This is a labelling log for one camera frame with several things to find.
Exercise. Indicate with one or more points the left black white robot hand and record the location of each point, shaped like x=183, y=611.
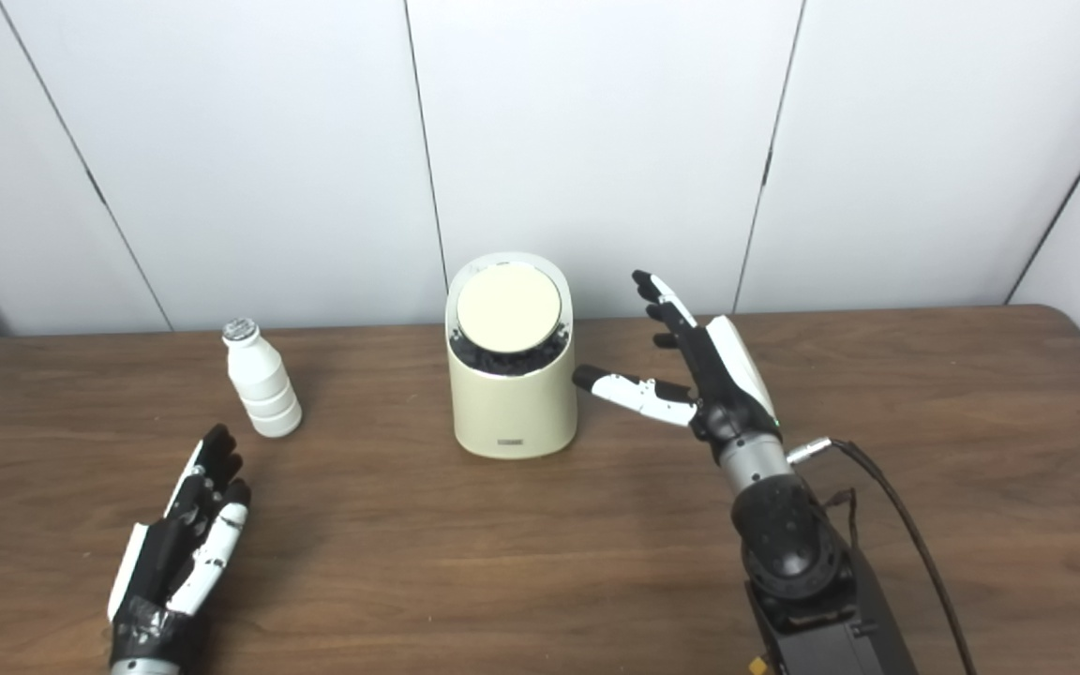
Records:
x=160, y=572

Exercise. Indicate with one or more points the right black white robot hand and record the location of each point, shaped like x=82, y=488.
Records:
x=723, y=384

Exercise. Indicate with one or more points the small white plastic bottle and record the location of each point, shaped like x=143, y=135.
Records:
x=268, y=394

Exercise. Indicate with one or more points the cream-colored lidded bin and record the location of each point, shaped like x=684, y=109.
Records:
x=512, y=412

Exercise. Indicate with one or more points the black bin liner bag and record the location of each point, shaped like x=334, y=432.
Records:
x=507, y=361

